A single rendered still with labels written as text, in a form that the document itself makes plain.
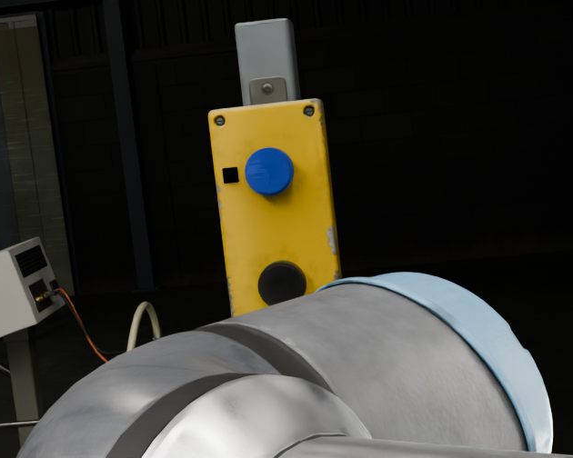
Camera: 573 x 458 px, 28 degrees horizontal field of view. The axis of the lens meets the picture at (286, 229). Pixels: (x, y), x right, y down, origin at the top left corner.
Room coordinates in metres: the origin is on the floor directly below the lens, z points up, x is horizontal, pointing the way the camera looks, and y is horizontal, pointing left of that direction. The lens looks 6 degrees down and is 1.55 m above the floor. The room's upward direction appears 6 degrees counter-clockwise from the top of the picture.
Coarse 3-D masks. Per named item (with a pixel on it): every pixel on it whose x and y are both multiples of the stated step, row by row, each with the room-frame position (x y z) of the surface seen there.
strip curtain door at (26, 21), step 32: (0, 32) 10.28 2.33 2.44; (32, 32) 10.25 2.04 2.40; (0, 64) 10.28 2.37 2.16; (32, 64) 10.25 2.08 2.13; (0, 96) 10.29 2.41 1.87; (32, 96) 10.26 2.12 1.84; (0, 128) 10.29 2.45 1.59; (32, 128) 10.27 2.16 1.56; (0, 160) 10.30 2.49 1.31; (32, 160) 10.26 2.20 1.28; (0, 192) 10.31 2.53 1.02; (32, 192) 10.27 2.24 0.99; (0, 224) 10.32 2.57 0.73; (32, 224) 10.27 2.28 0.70; (64, 224) 10.24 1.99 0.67; (64, 256) 10.24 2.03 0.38; (64, 288) 10.25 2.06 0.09
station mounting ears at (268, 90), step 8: (256, 80) 1.25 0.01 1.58; (264, 80) 1.25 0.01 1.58; (272, 80) 1.25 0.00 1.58; (280, 80) 1.24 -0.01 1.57; (256, 88) 1.25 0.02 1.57; (264, 88) 1.25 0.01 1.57; (272, 88) 1.25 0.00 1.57; (280, 88) 1.24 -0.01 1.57; (256, 96) 1.25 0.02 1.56; (264, 96) 1.25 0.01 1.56; (272, 96) 1.25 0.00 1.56; (280, 96) 1.24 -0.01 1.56; (256, 104) 1.25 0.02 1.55; (264, 104) 1.25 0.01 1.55
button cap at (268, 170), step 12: (252, 156) 1.18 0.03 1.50; (264, 156) 1.17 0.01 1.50; (276, 156) 1.17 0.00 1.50; (288, 156) 1.19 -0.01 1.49; (252, 168) 1.18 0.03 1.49; (264, 168) 1.17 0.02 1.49; (276, 168) 1.17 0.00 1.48; (288, 168) 1.17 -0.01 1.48; (252, 180) 1.18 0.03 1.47; (264, 180) 1.18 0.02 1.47; (276, 180) 1.17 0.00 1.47; (288, 180) 1.18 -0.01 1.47; (264, 192) 1.18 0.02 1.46; (276, 192) 1.18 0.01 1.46
